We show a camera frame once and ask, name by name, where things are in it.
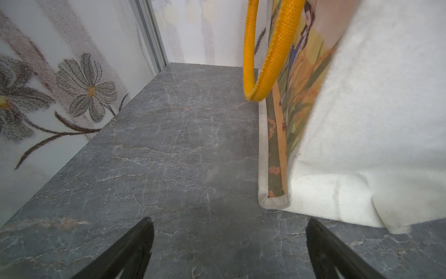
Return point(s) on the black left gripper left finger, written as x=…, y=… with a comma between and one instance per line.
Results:
x=127, y=258

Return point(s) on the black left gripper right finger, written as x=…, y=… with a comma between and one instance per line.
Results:
x=333, y=259

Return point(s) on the white canvas bag yellow handles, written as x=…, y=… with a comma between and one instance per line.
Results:
x=352, y=110

